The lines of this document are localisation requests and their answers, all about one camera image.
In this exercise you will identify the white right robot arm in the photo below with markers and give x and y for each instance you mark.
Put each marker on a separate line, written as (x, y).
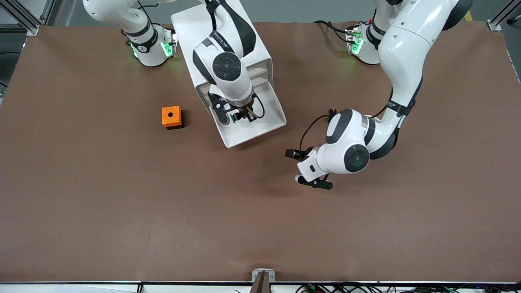
(226, 67)

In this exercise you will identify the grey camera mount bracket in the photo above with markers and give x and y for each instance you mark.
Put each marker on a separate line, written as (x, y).
(263, 280)

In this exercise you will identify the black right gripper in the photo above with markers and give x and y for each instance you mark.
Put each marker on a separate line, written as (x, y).
(244, 111)

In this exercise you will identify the orange box with hole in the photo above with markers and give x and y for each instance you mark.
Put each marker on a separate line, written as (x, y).
(166, 120)

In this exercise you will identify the aluminium frame post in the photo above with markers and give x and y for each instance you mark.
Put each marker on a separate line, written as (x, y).
(494, 25)
(30, 26)

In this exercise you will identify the green mushroom push button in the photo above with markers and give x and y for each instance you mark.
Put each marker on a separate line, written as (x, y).
(235, 118)

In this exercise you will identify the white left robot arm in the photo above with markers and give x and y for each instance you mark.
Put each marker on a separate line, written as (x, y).
(407, 53)

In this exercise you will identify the table cover sheet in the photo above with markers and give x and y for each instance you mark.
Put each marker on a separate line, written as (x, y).
(122, 211)

